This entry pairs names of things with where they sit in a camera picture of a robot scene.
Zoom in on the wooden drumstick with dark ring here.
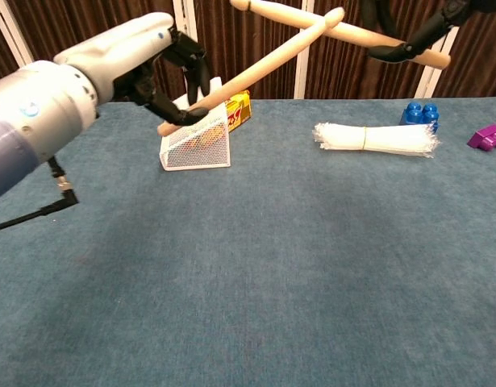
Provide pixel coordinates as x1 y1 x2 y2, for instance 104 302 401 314
229 0 452 69

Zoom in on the teal blue table mat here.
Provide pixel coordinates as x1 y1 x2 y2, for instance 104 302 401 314
0 95 496 387

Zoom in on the white wire mesh basket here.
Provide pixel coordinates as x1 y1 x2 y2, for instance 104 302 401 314
159 76 232 173

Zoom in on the pale wooden drumstick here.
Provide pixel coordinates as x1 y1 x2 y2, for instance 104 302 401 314
156 7 345 137

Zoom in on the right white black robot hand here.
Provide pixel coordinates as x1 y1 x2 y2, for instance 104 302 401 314
360 0 474 64

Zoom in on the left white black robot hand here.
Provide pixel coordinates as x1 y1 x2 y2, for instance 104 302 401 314
53 11 212 128

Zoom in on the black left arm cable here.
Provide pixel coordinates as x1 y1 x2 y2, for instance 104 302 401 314
0 156 80 235

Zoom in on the white cable tie bundle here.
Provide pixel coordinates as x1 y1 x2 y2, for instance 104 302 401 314
313 123 440 159

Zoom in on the white partition frame post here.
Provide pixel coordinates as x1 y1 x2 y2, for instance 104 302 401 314
0 0 35 68
415 0 461 98
173 0 203 92
294 0 315 100

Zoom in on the yellow snack package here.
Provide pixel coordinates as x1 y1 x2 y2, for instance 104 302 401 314
224 89 252 133

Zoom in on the dark brown pleated curtain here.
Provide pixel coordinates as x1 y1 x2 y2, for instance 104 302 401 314
0 0 496 106

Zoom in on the purple building block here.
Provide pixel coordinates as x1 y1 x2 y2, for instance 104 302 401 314
467 123 496 152

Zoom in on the blue building block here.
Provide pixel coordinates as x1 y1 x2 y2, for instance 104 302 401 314
399 102 440 133

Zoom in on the orange yellow small packet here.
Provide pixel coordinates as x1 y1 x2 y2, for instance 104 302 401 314
182 124 227 152

